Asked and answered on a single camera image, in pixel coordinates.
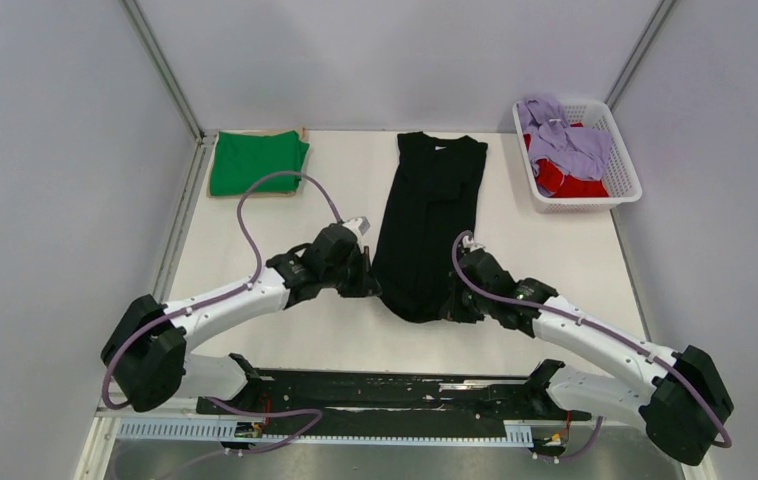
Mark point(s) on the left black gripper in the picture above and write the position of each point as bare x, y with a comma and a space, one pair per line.
366, 283

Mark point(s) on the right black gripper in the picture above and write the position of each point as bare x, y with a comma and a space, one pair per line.
451, 310

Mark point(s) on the black t shirt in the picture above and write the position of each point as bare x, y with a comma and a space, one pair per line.
433, 198

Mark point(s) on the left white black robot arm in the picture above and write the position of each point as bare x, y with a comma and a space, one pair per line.
150, 354

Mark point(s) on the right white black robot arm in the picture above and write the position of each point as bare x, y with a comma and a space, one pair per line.
677, 398

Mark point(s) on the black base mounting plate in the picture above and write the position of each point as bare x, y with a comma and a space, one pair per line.
386, 403

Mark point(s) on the folded green t shirt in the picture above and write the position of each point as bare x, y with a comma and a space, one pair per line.
240, 160

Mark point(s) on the red t shirt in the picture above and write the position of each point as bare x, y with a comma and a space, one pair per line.
551, 183

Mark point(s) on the lilac t shirt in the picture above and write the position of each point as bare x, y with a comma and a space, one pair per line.
580, 152

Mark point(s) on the white plastic laundry basket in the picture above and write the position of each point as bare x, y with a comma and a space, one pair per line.
620, 179

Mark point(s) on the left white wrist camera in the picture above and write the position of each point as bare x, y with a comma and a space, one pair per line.
359, 226

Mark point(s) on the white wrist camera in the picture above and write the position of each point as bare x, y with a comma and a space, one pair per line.
359, 226
470, 245

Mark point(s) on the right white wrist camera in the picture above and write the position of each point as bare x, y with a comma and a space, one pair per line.
470, 245

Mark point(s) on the white slotted cable duct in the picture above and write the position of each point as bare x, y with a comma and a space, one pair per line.
234, 431

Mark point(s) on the aluminium frame rail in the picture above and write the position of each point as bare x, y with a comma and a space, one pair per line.
155, 53

